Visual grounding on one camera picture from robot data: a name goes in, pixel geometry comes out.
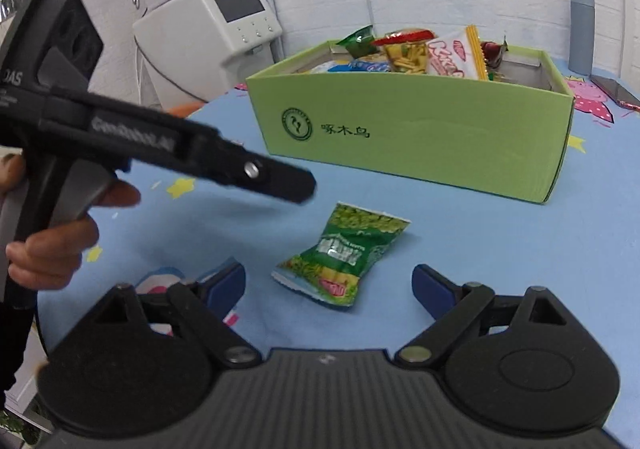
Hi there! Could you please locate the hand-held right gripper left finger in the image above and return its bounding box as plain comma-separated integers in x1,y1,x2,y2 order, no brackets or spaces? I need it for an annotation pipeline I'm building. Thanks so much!
85,261,263,370

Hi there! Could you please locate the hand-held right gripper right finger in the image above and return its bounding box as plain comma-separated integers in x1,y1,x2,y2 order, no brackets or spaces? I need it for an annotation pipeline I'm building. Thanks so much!
394,264,576,370

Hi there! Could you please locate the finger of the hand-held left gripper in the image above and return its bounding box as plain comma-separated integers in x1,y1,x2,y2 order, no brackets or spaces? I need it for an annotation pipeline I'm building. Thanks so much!
214,138,318,206

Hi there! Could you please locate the green pea snack packet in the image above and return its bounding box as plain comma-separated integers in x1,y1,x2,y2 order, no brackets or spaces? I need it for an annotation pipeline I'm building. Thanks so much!
336,25,376,58
271,201,412,311

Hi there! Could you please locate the green cardboard box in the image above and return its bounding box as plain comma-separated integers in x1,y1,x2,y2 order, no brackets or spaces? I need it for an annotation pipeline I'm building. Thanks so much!
246,40,575,206

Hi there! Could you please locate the yellow crisps snack packet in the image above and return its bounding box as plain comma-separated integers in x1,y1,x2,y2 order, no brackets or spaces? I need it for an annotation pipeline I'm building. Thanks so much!
371,29,435,76

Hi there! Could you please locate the white red snack packet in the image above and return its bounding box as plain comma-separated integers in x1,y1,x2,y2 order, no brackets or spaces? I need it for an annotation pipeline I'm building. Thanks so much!
426,25,490,81

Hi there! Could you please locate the person's left hand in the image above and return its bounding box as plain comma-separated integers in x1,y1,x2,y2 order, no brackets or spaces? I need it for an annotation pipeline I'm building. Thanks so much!
0,154,142,291

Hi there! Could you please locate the blue printed tablecloth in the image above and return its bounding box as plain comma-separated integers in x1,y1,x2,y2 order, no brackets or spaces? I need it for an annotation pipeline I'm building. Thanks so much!
35,61,640,437

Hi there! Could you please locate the white machine with screen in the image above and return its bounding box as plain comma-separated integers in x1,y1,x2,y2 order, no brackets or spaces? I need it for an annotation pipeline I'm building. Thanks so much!
132,0,286,120

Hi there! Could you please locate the smartphone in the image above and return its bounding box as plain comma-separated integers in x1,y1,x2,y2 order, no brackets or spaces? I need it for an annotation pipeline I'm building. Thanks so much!
590,75,640,110

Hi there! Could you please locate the grey bottle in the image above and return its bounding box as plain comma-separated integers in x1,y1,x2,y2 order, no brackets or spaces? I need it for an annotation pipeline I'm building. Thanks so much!
569,0,596,74

